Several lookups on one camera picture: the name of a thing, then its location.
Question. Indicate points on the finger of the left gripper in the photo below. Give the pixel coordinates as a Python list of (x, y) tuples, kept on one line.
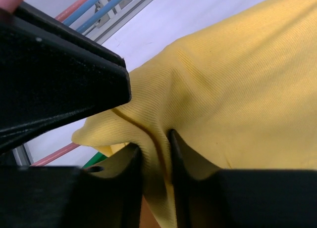
[(51, 75)]

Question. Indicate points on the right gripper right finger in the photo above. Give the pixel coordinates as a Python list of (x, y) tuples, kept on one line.
[(207, 196)]

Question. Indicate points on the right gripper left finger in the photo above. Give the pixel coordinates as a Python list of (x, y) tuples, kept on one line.
[(106, 195)]

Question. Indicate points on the blue hanger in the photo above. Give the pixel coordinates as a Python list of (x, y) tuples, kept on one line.
[(79, 12), (104, 12)]

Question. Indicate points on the brown trousers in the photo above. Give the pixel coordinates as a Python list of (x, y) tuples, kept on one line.
[(147, 219)]

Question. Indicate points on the pink hanger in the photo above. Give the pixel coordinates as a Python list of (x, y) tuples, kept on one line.
[(52, 148), (67, 12)]

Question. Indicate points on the yellow trousers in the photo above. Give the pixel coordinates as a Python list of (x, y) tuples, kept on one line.
[(242, 93)]

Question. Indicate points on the green plastic tray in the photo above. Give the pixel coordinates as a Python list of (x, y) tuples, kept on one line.
[(98, 157)]

